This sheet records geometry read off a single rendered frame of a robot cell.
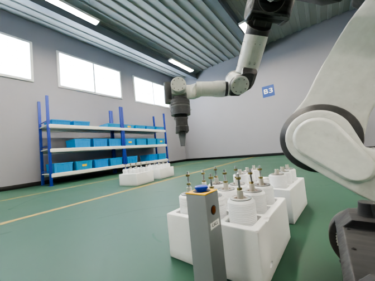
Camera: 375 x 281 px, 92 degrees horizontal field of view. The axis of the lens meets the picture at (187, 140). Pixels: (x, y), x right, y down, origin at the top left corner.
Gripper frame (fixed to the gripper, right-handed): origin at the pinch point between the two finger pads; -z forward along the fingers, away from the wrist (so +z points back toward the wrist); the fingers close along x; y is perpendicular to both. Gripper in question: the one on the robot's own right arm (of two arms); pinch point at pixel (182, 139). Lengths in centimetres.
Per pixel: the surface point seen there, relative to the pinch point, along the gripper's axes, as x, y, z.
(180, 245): 5.0, -3.9, -43.2
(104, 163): -418, -182, -24
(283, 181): -18, 57, -26
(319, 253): 14, 49, -48
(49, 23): -390, -290, 338
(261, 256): 27, 19, -38
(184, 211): 3.6, -1.4, -30.1
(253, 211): 20.6, 21.1, -26.9
